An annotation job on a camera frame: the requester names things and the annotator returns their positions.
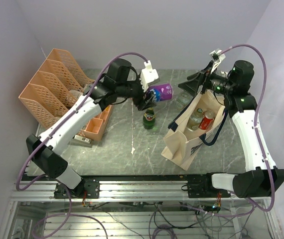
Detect cream canvas tote bag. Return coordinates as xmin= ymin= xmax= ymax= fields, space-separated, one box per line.
xmin=161 ymin=91 xmax=226 ymax=170

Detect clear Chang bottle rear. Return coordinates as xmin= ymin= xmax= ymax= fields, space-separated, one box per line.
xmin=175 ymin=92 xmax=192 ymax=111

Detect black grey stapler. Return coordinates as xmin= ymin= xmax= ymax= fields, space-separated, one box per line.
xmin=73 ymin=135 xmax=92 ymax=148

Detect pink plastic file organizer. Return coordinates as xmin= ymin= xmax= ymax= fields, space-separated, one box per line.
xmin=18 ymin=48 xmax=114 ymax=142

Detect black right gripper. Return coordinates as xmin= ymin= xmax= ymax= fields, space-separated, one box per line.
xmin=178 ymin=61 xmax=234 ymax=97

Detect clear Chang bottle front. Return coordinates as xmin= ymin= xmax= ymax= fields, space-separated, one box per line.
xmin=187 ymin=108 xmax=203 ymax=131

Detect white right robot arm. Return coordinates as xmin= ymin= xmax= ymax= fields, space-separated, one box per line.
xmin=178 ymin=60 xmax=284 ymax=198

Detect clear chang bottle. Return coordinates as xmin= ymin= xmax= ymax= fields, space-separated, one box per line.
xmin=175 ymin=92 xmax=192 ymax=111
xmin=187 ymin=108 xmax=203 ymax=131

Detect red cola can front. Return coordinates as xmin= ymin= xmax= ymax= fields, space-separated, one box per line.
xmin=198 ymin=110 xmax=215 ymax=130

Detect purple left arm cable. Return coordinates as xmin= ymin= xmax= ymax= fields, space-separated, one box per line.
xmin=15 ymin=52 xmax=149 ymax=239

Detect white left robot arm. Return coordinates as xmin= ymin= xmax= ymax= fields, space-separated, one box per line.
xmin=26 ymin=56 xmax=159 ymax=198

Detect green Perrier glass bottle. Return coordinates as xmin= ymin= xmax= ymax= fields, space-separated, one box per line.
xmin=142 ymin=108 xmax=156 ymax=129

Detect aluminium mounting rail frame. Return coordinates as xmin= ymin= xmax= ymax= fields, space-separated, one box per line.
xmin=0 ymin=180 xmax=284 ymax=239

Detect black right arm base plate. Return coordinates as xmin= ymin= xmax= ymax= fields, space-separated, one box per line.
xmin=181 ymin=180 xmax=231 ymax=199

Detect loose cables under frame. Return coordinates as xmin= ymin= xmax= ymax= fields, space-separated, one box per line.
xmin=64 ymin=196 xmax=257 ymax=239

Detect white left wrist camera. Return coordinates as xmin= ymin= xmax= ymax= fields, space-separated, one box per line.
xmin=140 ymin=61 xmax=159 ymax=92

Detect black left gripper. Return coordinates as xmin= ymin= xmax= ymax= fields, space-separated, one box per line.
xmin=116 ymin=75 xmax=157 ymax=111

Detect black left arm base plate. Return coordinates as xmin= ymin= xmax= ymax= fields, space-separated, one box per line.
xmin=54 ymin=179 xmax=100 ymax=199

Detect purple Fanta can front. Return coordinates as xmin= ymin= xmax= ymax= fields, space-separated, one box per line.
xmin=147 ymin=83 xmax=173 ymax=102

